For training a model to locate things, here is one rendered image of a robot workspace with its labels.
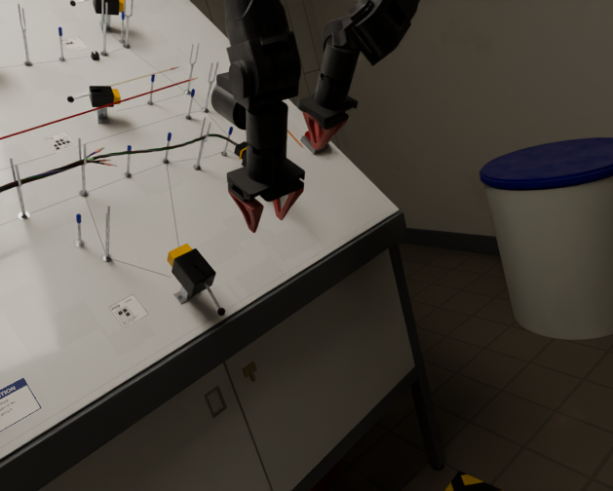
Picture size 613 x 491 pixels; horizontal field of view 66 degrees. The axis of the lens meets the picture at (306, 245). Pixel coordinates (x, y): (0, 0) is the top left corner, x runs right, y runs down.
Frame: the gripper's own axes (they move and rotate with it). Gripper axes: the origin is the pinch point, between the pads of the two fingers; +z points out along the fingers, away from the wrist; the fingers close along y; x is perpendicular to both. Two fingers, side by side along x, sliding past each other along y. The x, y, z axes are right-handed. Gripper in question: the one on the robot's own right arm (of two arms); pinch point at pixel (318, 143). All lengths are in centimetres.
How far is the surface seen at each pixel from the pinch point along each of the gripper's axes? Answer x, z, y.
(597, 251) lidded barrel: 65, 52, -108
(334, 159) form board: -9.4, 20.9, -26.9
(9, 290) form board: -20, 20, 52
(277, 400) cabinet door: 19, 46, 23
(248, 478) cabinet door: 25, 54, 36
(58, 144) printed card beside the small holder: -44, 15, 28
